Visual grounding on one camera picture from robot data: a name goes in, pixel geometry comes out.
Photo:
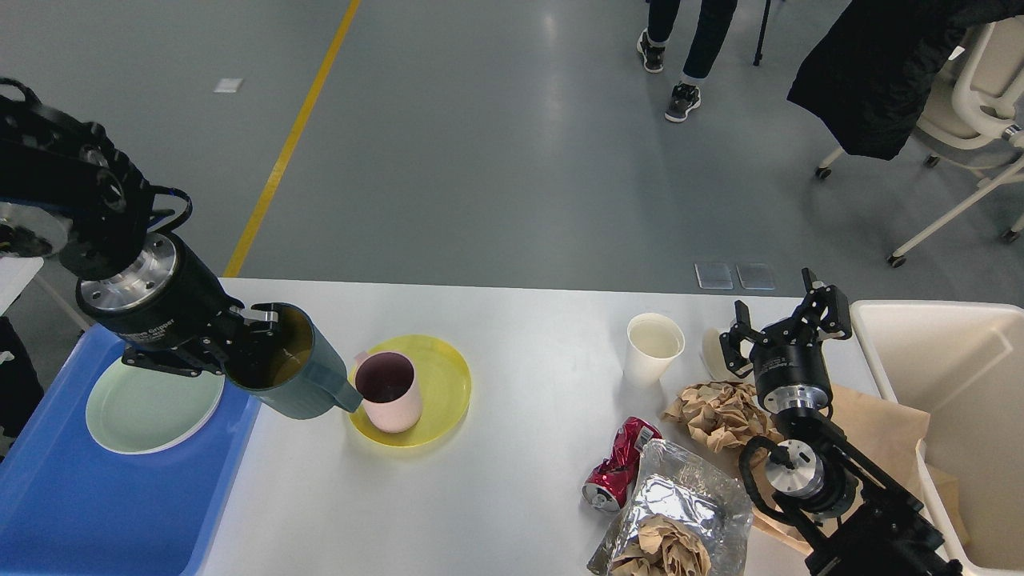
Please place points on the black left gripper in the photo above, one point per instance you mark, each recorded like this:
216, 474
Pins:
172, 312

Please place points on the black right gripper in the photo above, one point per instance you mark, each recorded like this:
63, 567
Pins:
789, 370

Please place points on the teal mug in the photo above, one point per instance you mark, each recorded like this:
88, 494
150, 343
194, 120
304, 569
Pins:
298, 373

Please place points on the pink ribbed mug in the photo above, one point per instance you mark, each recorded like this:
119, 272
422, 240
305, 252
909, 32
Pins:
391, 396

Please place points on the yellow plastic plate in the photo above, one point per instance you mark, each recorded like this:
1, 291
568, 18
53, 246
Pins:
446, 386

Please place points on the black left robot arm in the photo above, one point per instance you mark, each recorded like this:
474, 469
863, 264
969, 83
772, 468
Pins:
67, 191

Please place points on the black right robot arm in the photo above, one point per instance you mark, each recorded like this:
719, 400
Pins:
855, 517

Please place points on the crumpled brown paper ball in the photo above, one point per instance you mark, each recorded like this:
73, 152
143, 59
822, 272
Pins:
721, 415

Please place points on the light green plate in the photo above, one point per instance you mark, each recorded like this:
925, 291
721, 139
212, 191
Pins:
131, 410

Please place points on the white paper cup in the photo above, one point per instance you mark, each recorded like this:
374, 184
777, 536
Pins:
653, 342

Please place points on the flat brown paper bag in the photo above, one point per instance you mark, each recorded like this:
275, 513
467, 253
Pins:
893, 437

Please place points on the white plastic bin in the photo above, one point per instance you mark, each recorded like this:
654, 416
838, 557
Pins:
962, 364

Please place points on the silver foil bag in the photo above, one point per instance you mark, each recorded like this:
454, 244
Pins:
681, 485

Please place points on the white side table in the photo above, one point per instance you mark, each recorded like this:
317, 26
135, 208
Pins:
18, 273

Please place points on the crushed red soda can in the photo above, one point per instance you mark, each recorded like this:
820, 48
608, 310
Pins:
608, 485

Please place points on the blue plastic tray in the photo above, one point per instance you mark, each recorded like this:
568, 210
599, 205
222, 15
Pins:
71, 507

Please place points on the crumpled brown paper in bag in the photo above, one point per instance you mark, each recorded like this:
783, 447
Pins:
662, 546

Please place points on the black jacket on chair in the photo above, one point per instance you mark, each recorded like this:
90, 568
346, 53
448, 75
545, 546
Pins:
869, 77

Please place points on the black tripod leg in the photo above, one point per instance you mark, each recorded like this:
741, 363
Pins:
762, 33

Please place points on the person in black clothes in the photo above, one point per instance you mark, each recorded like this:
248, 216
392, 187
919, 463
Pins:
712, 27

